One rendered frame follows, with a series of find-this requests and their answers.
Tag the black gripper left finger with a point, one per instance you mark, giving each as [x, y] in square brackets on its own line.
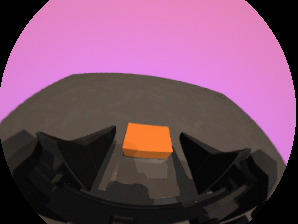
[83, 156]

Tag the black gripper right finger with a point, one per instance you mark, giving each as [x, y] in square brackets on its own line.
[206, 163]

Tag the orange block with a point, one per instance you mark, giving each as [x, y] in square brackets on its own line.
[145, 141]

